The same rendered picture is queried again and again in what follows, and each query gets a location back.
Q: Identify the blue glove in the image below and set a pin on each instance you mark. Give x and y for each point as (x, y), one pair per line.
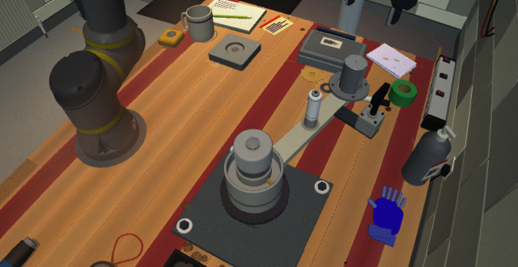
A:
(387, 216)

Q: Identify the grey weight tray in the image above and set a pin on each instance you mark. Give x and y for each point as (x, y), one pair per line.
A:
(234, 56)

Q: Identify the dark steel washer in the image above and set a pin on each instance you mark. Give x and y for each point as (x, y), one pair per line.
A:
(322, 87)

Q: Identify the white power strip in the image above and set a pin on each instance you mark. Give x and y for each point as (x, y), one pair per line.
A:
(439, 97)

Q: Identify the dark flashlight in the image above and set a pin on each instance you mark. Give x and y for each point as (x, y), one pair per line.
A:
(18, 253)

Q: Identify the white notebook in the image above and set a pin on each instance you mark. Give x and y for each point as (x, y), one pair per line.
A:
(239, 23)

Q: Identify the grey pivot column on base plate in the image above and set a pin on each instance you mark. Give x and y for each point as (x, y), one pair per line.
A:
(259, 238)

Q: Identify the white paper pad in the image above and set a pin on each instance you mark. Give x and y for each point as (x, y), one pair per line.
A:
(390, 60)

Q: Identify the black tee knob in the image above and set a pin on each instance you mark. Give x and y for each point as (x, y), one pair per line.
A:
(380, 95)

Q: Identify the grey radiator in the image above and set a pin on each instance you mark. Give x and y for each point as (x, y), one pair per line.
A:
(16, 12)

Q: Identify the grey clamp block with bracket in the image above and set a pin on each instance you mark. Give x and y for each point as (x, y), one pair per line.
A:
(369, 123)

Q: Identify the small white cylinder knob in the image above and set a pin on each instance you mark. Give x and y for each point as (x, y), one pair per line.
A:
(312, 109)

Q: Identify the green pencil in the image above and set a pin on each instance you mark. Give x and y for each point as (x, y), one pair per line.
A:
(230, 16)

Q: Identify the grey round column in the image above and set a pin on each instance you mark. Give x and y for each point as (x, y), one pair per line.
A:
(352, 20)

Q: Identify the small black box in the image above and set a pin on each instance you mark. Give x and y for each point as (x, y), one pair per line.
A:
(445, 170)

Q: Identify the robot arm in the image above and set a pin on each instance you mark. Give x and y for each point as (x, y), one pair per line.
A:
(97, 97)

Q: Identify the white hex bolt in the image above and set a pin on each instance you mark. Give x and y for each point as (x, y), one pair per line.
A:
(185, 225)
(322, 187)

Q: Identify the green tape roll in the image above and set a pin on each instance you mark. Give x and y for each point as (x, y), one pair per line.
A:
(404, 97)

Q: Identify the grey cylinder test weight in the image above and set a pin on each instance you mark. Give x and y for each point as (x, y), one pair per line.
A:
(353, 70)

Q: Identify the brown coin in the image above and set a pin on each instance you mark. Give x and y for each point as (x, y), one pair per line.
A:
(188, 247)

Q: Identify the grey round object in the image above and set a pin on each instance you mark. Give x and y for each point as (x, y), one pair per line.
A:
(103, 264)

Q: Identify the grey spray bottle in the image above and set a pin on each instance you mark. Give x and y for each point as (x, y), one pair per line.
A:
(425, 158)

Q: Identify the grey mug with blue stripe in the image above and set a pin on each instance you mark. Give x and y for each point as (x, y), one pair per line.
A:
(200, 26)

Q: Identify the grey knurled knob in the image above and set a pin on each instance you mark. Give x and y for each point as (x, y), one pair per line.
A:
(253, 153)

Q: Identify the grey case with label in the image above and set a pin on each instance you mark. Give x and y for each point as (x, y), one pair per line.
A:
(323, 52)

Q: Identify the brass washer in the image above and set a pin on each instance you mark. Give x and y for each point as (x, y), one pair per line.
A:
(306, 75)

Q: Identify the black parts tray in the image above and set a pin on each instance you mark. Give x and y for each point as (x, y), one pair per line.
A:
(180, 261)

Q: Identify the yellow tape measure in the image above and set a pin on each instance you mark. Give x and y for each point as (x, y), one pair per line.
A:
(171, 37)

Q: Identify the yellow note paper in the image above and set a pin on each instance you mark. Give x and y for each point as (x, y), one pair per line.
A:
(277, 25)

